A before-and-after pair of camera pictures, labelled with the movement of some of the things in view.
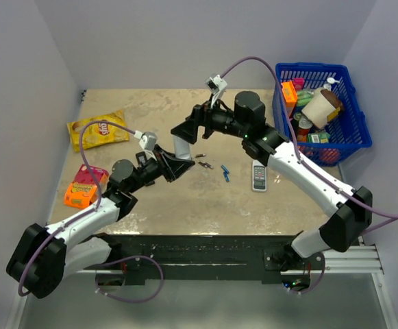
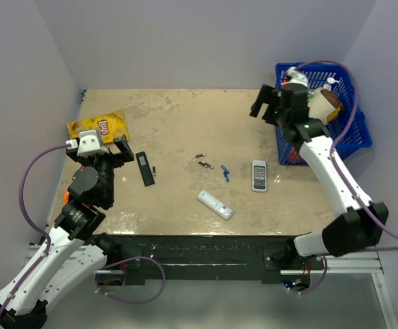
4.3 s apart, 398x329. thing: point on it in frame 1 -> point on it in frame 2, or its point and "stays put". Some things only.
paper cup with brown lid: [322, 107] stays put
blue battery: [224, 168] stays put
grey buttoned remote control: [259, 177] stays put
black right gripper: [202, 116] -> [268, 95]
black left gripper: [168, 165] -> [125, 154]
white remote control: [182, 148] -> [214, 205]
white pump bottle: [330, 81] stays put
